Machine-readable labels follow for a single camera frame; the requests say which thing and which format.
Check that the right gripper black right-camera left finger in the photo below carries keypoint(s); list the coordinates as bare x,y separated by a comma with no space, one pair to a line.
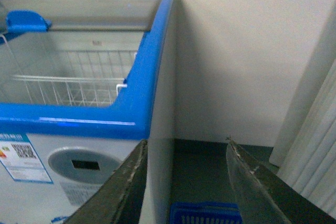
120,198

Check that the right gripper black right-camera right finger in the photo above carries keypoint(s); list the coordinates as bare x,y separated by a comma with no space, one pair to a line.
262,197

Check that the white curtain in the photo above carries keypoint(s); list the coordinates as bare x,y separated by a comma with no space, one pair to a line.
304,151

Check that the blue plastic basket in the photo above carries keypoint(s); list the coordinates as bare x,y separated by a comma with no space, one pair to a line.
204,212

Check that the energy label sticker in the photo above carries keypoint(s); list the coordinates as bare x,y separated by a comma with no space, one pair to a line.
21,161

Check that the white chest freezer blue trim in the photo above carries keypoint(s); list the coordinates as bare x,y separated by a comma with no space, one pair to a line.
81,146

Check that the glass sliding freezer lid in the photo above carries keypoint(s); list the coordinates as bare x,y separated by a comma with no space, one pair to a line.
20,16

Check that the white wire freezer basket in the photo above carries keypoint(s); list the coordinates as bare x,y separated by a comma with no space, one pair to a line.
77,78

